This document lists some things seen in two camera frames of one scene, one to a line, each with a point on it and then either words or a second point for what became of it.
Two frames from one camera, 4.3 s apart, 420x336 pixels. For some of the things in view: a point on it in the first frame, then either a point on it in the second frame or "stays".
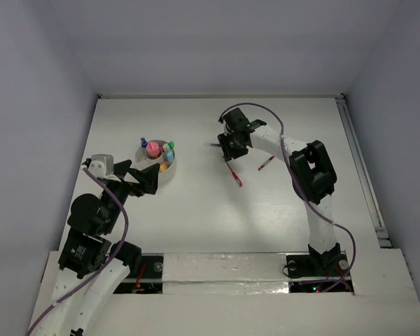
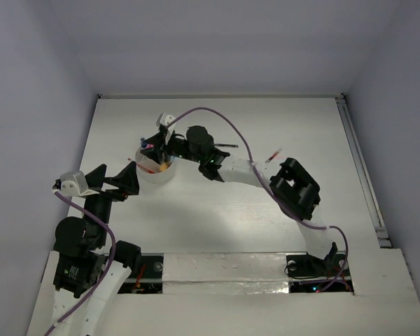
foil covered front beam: (225, 273) stays
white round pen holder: (157, 152) stays
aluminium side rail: (381, 232) stays
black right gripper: (228, 152) to (159, 139)
